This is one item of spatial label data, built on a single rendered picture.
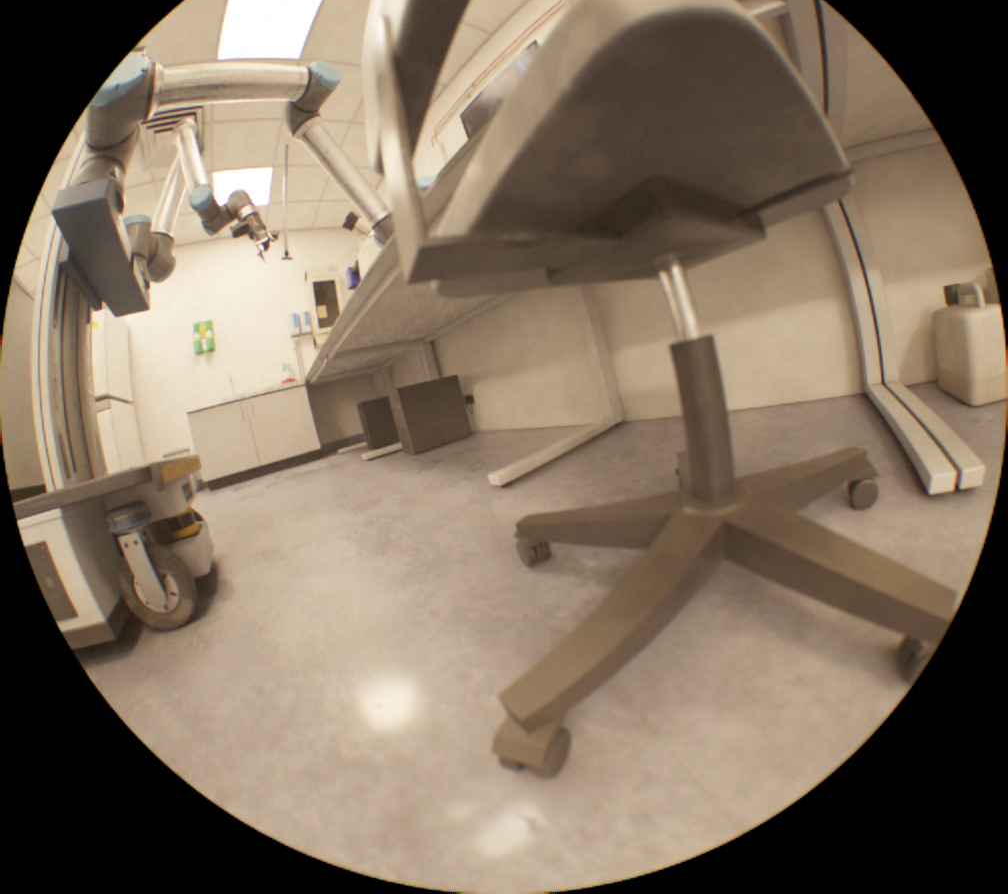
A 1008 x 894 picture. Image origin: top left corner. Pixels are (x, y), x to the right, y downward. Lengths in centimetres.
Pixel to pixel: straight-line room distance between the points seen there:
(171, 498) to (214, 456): 243
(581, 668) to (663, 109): 34
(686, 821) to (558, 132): 43
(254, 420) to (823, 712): 335
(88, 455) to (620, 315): 191
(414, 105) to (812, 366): 122
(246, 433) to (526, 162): 316
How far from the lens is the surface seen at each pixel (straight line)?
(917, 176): 143
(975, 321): 105
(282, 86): 110
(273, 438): 323
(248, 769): 46
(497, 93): 130
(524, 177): 21
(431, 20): 32
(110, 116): 97
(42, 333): 102
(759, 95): 22
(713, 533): 34
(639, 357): 139
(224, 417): 327
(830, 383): 127
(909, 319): 131
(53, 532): 78
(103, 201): 91
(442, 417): 204
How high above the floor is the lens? 31
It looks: 2 degrees down
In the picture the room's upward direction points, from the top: 14 degrees counter-clockwise
